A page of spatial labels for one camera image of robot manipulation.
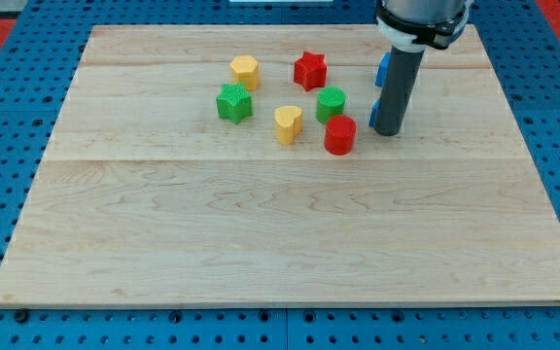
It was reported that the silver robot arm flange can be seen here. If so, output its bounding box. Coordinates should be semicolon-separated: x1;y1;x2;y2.
375;0;473;53

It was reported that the green star block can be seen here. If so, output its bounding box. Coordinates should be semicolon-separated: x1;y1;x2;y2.
216;83;253;124

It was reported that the red star block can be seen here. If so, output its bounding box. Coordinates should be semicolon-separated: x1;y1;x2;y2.
293;51;328;91

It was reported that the yellow heart block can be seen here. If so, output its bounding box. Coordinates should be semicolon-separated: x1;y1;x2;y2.
274;105;303;145

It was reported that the red cylinder block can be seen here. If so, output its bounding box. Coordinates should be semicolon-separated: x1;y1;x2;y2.
324;115;357;156

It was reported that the green cylinder block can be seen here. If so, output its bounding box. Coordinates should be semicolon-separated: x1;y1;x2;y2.
316;87;346;124

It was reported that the yellow hexagon block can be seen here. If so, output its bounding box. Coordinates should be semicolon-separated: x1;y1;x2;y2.
229;55;260;91

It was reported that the lower blue block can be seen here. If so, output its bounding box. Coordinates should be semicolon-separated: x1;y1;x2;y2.
368;99;380;128

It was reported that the blue block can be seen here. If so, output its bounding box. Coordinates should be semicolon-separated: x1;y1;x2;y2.
374;52;391;88
368;99;380;128

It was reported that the light wooden board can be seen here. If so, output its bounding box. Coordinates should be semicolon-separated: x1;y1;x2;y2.
0;25;560;309

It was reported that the upper blue block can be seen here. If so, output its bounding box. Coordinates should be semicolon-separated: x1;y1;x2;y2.
374;52;391;88

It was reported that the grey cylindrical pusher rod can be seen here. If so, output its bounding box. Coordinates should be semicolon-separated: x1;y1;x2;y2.
373;47;424;136

